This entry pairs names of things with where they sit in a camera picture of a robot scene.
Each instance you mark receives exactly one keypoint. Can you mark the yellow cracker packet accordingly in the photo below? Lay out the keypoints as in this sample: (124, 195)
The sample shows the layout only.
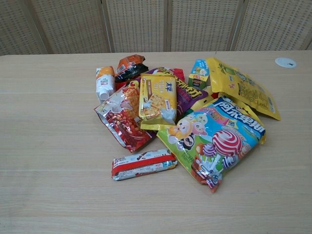
(158, 97)

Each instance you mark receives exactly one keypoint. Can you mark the clear red peanut snack bag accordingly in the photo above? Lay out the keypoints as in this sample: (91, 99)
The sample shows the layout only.
(126, 117)

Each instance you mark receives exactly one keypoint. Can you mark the purple snack bag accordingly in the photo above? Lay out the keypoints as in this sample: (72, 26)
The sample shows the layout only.
(189, 93)

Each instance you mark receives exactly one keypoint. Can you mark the red white biscuit packet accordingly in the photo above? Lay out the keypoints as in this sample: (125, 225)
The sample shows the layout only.
(143, 164)

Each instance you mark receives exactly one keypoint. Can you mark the orange black snack packet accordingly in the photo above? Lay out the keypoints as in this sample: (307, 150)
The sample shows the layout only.
(126, 67)

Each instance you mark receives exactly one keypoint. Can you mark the small blue yellow packet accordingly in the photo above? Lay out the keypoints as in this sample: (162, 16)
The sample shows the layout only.
(198, 73)

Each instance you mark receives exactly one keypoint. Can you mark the colourful lollipop bag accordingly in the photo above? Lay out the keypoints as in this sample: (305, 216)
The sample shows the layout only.
(214, 141)

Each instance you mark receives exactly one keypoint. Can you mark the yellow green plum bag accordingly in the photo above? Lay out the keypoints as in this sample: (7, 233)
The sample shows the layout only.
(243, 85)

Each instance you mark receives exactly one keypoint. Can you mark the woven folding screen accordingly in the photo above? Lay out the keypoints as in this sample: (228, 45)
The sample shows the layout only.
(136, 24)

